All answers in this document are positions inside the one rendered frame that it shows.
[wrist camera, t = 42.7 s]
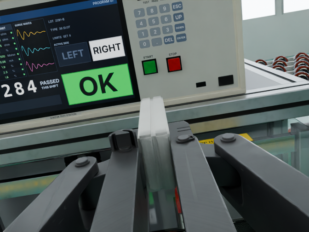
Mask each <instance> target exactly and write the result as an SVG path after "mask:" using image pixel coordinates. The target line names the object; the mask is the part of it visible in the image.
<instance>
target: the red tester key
mask: <svg viewBox="0 0 309 232"><path fill-rule="evenodd" d="M168 66H169V71H174V70H180V69H181V66H180V59H179V58H172V59H168Z"/></svg>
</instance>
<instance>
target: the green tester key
mask: <svg viewBox="0 0 309 232"><path fill-rule="evenodd" d="M143 65H144V71H145V74H149V73H155V72H156V66H155V61H154V60H153V61H147V62H144V63H143Z"/></svg>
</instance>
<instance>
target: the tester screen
mask: <svg viewBox="0 0 309 232"><path fill-rule="evenodd" d="M117 36H121V37H122V42H123V47H124V52H125V56H122V57H116V58H109V59H103V60H98V61H92V62H87V63H81V64H73V65H68V66H62V67H60V66H59V63H58V59H57V55H56V51H55V47H58V46H65V45H71V44H76V43H82V42H87V41H95V40H100V39H106V38H111V37H117ZM121 64H127V65H128V69H129V74H130V79H131V84H132V77H131V73H130V67H129V63H128V57H127V53H126V46H125V41H124V36H123V31H122V26H121V21H120V15H119V9H118V5H117V0H89V1H83V2H78V3H73V4H67V5H62V6H55V7H49V8H44V9H38V10H33V11H28V12H20V13H15V14H10V15H4V16H0V84H5V83H10V82H16V81H24V80H29V79H34V78H35V79H36V81H37V85H38V88H39V91H40V93H37V94H31V95H26V96H20V97H14V98H9V99H3V97H2V94H1V91H0V104H5V103H11V102H17V101H22V100H28V99H35V98H41V97H47V96H52V95H58V94H59V95H60V97H61V101H62V104H58V105H52V106H46V107H40V108H35V109H29V110H21V111H15V112H10V113H4V114H0V120H3V119H8V118H14V117H20V116H28V115H33V114H39V113H45V112H50V111H57V110H64V109H70V108H75V107H81V106H87V105H93V104H100V103H106V102H112V101H117V100H123V99H131V98H135V94H134V89H133V84H132V91H133V95H128V96H122V97H116V98H110V99H103V100H97V101H92V102H86V103H80V104H73V105H69V102H68V98H67V94H66V91H65V88H64V84H63V80H62V76H61V75H63V74H68V73H74V72H80V71H85V70H93V69H99V68H104V67H109V66H115V65H121Z"/></svg>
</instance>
